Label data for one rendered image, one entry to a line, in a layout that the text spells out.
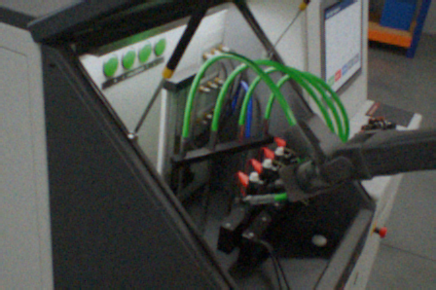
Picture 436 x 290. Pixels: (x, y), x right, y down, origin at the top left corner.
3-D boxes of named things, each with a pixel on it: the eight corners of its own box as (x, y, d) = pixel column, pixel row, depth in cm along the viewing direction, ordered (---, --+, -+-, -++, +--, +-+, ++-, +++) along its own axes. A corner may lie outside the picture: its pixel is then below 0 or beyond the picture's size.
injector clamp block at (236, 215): (247, 286, 134) (255, 239, 127) (213, 270, 138) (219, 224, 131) (295, 221, 161) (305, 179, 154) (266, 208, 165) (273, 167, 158)
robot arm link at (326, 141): (355, 174, 79) (383, 151, 84) (312, 111, 80) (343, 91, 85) (307, 198, 89) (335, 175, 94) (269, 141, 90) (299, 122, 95)
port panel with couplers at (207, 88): (200, 141, 153) (211, 38, 138) (190, 138, 154) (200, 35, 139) (221, 126, 163) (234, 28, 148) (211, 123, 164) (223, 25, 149)
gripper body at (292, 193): (276, 169, 98) (289, 163, 91) (325, 155, 101) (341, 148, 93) (287, 203, 97) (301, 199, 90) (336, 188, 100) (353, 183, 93)
